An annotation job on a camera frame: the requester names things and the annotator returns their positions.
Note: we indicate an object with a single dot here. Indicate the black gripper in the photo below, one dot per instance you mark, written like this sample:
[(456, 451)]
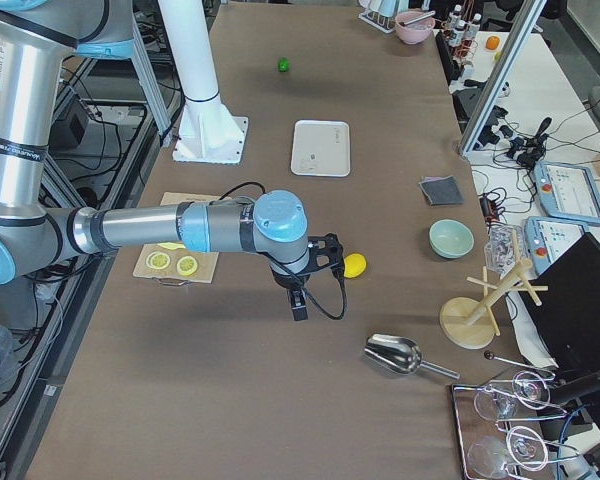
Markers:
[(287, 280)]

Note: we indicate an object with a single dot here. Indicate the yellow lemon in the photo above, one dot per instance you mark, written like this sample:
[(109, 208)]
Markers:
[(355, 265)]

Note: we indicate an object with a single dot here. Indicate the green lime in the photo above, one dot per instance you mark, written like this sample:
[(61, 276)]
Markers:
[(283, 65)]

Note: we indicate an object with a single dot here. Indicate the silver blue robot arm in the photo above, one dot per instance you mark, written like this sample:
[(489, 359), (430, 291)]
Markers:
[(35, 38)]

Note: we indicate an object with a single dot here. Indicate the white plastic tray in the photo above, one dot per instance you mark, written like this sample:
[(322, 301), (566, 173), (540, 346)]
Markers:
[(321, 148)]

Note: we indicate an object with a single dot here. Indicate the wine glass rack tray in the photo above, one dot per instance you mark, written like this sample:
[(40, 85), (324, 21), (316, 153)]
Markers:
[(498, 426)]

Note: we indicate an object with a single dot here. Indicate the wooden cutting board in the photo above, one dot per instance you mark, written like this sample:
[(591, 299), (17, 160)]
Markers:
[(172, 263)]

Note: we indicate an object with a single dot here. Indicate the metal scoop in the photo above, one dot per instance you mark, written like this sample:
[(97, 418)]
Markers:
[(401, 355)]

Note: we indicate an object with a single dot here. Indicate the mint green bowl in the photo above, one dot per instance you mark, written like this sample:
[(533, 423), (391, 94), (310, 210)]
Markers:
[(450, 238)]

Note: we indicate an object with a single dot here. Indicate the wooden mug tree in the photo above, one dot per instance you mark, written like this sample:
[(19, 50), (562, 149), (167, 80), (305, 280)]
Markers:
[(470, 323)]

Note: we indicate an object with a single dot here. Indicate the grey folded cloth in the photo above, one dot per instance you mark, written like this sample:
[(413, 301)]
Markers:
[(441, 191)]

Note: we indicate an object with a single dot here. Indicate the teach pendant lower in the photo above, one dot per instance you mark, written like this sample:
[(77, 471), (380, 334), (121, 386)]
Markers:
[(548, 238)]

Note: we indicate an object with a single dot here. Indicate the teach pendant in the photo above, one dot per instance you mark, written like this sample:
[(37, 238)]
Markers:
[(548, 238), (568, 191)]

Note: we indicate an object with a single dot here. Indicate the black monitor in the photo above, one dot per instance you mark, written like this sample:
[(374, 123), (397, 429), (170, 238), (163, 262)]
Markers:
[(568, 320)]

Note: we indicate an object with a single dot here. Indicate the pink bowl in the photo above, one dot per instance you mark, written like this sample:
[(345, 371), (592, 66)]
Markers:
[(414, 26)]

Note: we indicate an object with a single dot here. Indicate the teach pendant upper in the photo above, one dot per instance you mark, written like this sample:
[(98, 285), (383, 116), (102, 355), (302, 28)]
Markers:
[(568, 191)]

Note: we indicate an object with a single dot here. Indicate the copper bottle rack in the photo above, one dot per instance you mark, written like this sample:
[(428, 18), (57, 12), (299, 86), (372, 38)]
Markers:
[(460, 30)]

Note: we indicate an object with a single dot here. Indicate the orange fruit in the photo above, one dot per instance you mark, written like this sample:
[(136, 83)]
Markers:
[(492, 43)]

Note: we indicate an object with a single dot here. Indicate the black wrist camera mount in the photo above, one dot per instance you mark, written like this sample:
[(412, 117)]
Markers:
[(325, 252)]

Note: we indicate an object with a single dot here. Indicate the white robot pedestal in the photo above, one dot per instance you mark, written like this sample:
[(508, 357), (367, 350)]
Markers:
[(208, 132)]

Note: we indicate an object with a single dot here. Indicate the aluminium frame post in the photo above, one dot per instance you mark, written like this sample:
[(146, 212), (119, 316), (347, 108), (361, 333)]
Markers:
[(522, 27)]

